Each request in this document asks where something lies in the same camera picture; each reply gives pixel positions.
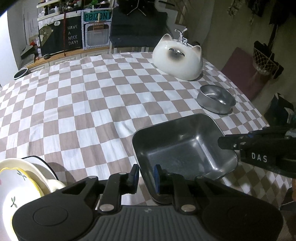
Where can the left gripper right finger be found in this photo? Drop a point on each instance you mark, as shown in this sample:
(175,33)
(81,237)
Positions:
(175,186)

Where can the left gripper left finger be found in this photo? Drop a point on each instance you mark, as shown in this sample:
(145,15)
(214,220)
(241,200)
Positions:
(115,187)

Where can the steel rectangular tray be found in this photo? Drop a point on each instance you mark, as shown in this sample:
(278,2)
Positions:
(187,146)

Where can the cream two-handled bowl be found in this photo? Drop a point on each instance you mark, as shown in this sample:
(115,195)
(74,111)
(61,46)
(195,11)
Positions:
(46,185)

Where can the white square tree plate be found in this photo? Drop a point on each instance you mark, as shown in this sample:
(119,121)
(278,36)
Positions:
(42,166)

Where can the floral yellow-rimmed bowl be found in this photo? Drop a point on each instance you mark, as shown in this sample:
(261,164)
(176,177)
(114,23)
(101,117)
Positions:
(17,189)

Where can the small oval steel bowl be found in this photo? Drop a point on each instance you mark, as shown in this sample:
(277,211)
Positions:
(215,99)

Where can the checkered tablecloth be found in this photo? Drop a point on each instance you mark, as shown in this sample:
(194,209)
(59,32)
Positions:
(79,116)

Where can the maroon floor mat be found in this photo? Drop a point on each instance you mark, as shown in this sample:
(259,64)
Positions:
(240,70)

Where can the white cat-shaped ceramic cover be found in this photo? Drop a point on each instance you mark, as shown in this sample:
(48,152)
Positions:
(177,59)

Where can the silver balloon-dog figurine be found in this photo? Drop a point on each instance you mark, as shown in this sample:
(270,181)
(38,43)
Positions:
(181,37)

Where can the grey waste bin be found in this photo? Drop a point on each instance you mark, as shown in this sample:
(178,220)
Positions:
(21,73)

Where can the black have-a-nice-day cloth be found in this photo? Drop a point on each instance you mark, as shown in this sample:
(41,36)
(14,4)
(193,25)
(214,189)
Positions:
(61,35)

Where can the dark blue folding chair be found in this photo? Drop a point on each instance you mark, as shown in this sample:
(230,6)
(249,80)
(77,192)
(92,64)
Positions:
(137,30)

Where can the poizon storage box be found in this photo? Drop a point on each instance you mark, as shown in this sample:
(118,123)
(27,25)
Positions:
(96,27)

